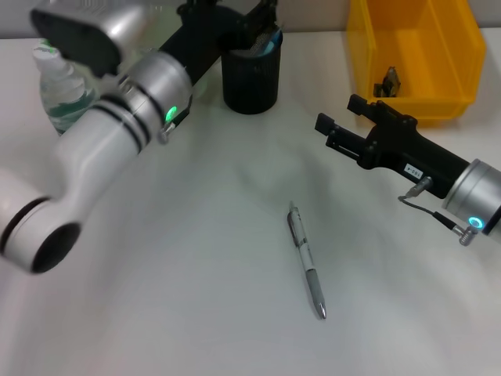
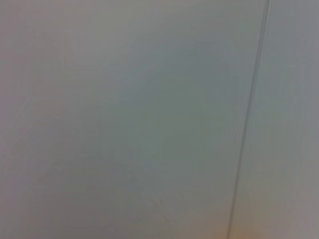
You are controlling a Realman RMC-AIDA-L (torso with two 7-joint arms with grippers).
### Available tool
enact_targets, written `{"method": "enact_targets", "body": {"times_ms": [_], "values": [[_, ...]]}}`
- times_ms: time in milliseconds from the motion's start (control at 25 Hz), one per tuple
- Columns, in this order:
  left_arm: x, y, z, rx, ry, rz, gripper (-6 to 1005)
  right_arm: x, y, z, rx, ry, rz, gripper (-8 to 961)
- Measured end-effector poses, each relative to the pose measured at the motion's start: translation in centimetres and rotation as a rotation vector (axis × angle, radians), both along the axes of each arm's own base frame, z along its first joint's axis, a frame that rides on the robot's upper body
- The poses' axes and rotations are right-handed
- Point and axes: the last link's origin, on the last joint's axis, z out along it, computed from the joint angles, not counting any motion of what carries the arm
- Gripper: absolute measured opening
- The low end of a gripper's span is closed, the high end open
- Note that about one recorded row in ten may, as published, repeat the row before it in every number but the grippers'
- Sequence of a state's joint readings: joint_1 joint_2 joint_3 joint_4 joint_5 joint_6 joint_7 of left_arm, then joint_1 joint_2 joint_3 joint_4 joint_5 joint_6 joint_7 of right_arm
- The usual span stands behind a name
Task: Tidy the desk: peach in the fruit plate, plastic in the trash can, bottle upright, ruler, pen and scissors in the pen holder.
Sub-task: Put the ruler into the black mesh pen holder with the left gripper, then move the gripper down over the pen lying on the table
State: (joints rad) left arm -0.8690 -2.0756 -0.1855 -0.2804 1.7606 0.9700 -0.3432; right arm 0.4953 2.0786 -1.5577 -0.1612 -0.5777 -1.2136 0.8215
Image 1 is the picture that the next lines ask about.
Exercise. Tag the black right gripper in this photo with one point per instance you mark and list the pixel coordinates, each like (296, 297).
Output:
(419, 156)

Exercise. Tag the black mesh pen holder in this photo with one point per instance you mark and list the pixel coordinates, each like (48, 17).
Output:
(250, 82)

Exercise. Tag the clear green-label water bottle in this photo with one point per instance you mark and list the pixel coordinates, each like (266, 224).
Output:
(58, 94)

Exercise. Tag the yellow plastic bin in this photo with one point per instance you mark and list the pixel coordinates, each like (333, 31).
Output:
(430, 58)

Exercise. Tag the blue capped scissors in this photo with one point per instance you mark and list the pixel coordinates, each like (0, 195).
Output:
(274, 43)

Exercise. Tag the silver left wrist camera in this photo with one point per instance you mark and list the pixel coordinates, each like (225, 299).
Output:
(86, 27)

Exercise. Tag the grey ballpoint pen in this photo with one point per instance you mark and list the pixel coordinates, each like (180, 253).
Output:
(309, 266)

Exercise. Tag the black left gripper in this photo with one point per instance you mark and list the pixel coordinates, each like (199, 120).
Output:
(203, 35)

